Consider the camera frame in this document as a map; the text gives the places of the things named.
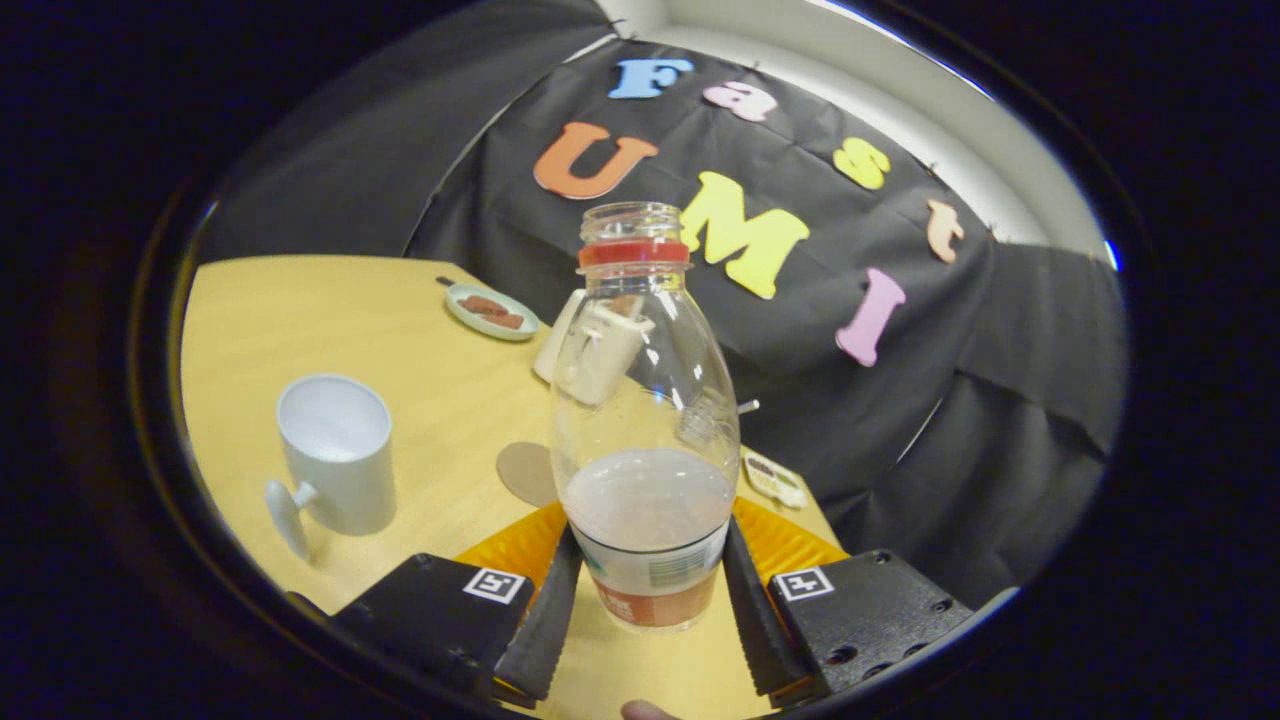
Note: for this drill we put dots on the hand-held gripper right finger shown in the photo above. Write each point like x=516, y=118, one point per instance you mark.
x=750, y=620

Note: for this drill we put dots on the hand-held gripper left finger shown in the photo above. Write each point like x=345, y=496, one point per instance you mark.
x=545, y=620

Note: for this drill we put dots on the round brown coaster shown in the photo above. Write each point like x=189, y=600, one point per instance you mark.
x=522, y=470

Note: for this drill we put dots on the white divided dish with spices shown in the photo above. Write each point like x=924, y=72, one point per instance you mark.
x=775, y=478

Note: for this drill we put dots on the white toaster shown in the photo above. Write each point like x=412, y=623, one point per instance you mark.
x=548, y=350

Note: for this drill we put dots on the small plate with brown food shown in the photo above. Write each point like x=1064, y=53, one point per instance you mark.
x=490, y=312

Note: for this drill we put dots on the wooden table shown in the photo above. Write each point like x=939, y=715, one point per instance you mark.
x=400, y=300

